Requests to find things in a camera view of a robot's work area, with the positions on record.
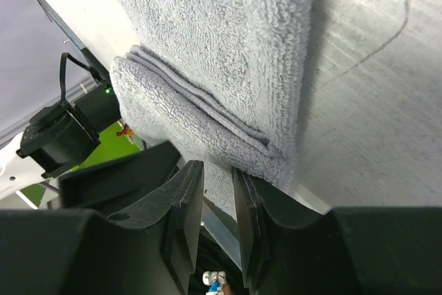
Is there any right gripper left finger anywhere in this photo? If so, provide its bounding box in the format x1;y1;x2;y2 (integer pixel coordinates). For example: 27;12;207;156
1;161;204;294

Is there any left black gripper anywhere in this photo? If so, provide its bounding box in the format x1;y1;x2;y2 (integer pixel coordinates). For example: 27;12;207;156
59;142;180;216

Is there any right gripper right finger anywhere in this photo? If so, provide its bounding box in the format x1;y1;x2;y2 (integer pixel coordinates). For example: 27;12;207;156
232;169;441;294

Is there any grey towel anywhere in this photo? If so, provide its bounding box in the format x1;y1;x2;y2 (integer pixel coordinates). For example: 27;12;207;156
110;0;312;216

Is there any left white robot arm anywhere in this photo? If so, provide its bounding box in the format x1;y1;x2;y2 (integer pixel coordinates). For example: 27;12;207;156
1;50;180;216

